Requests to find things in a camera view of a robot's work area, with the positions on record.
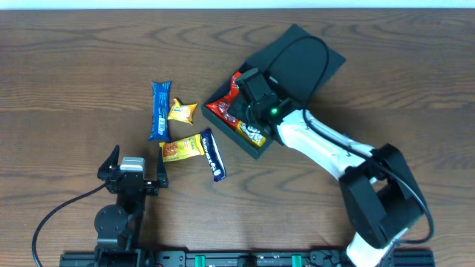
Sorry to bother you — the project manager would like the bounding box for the long blue snack bar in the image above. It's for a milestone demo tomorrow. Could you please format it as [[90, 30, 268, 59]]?
[[148, 81, 172, 142]]

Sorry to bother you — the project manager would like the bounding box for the yellow Hacks candy bag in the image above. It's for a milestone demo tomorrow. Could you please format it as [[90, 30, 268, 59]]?
[[235, 121, 266, 148]]

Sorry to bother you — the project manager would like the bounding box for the yellow orange snack packet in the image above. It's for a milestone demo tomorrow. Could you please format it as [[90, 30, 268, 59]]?
[[160, 134, 205, 162]]

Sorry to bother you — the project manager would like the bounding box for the dark blue Cadbury chocolate bar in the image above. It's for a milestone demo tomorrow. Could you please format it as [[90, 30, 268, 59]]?
[[200, 128, 226, 182]]

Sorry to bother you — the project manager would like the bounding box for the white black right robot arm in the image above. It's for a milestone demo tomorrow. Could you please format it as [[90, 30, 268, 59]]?
[[229, 68, 432, 266]]

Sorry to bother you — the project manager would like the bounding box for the dark green open box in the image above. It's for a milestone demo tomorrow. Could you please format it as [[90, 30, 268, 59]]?
[[201, 24, 346, 159]]

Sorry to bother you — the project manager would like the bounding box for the red Hacks candy bag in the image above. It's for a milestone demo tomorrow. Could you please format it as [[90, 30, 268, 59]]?
[[206, 71, 242, 131]]

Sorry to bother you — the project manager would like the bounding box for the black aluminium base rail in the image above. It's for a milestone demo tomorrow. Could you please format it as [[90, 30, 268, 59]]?
[[59, 248, 436, 267]]

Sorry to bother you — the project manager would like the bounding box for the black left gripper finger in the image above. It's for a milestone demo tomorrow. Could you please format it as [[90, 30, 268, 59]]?
[[156, 147, 168, 182], [98, 145, 119, 171]]

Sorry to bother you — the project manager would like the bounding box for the small yellow candy packet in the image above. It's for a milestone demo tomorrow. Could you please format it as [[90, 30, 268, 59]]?
[[168, 98, 197, 125]]

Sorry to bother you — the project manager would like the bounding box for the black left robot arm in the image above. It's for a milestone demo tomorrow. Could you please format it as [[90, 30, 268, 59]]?
[[92, 145, 168, 267]]

